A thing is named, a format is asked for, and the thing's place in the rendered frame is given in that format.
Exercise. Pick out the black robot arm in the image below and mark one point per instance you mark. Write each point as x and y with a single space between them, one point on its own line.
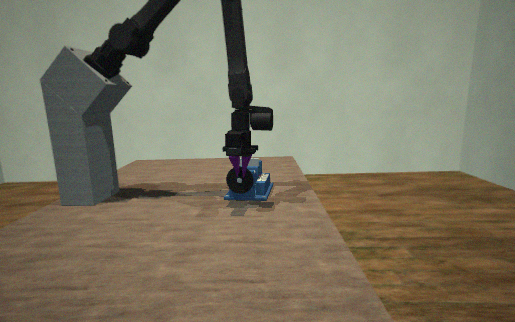
125 37

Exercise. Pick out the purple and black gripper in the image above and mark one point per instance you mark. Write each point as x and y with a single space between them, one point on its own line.
245 155

